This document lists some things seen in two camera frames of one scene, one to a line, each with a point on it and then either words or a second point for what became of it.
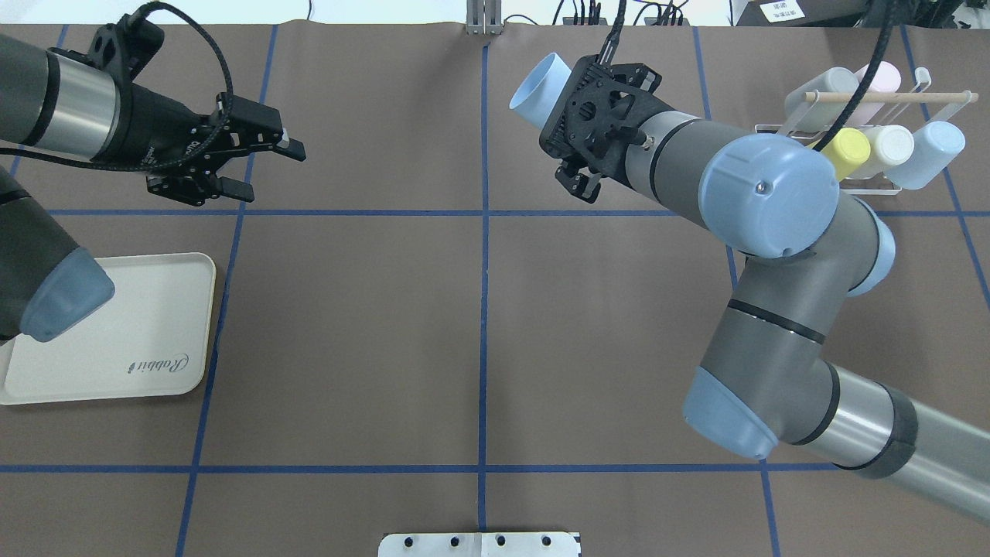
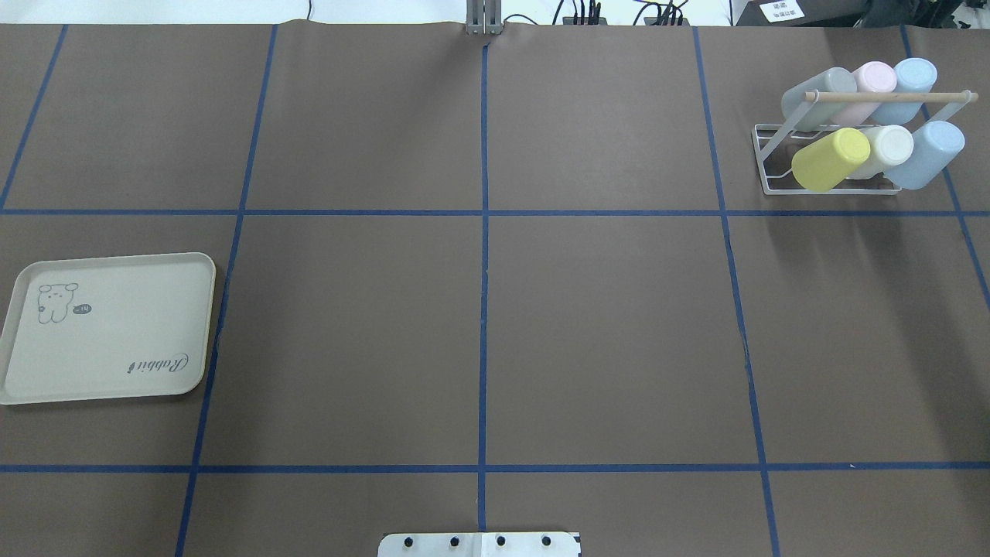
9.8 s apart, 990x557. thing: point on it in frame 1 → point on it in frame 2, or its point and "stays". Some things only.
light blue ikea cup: (538, 90) → (913, 75)
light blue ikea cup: (936, 145) stays
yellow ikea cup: (848, 148) stays
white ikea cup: (891, 145) stays
